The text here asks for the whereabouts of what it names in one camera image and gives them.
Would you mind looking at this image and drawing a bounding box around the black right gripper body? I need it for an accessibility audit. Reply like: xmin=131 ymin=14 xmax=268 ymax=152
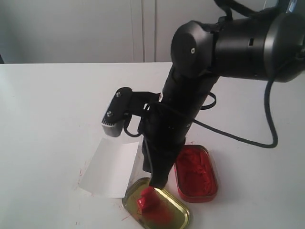
xmin=138 ymin=95 xmax=191 ymax=175

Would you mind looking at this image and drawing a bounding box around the red stamp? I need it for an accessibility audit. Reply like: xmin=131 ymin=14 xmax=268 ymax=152
xmin=137 ymin=186 xmax=160 ymax=213

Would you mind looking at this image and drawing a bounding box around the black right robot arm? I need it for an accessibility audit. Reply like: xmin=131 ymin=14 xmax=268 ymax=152
xmin=139 ymin=0 xmax=305 ymax=189

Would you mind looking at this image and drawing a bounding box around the red ink pad tin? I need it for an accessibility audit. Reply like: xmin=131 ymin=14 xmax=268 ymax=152
xmin=174 ymin=145 xmax=218 ymax=203

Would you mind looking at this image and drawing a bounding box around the white paper sheet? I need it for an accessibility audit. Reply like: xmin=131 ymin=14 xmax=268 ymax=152
xmin=79 ymin=138 xmax=139 ymax=198

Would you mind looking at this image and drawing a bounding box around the gold tin lid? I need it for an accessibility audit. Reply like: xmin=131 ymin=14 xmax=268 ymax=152
xmin=122 ymin=177 xmax=190 ymax=229

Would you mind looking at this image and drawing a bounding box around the white cabinet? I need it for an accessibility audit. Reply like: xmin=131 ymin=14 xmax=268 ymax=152
xmin=0 ymin=0 xmax=224 ymax=63

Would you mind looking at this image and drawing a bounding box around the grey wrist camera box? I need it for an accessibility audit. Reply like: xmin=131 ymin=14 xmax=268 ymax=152
xmin=101 ymin=87 xmax=132 ymax=137

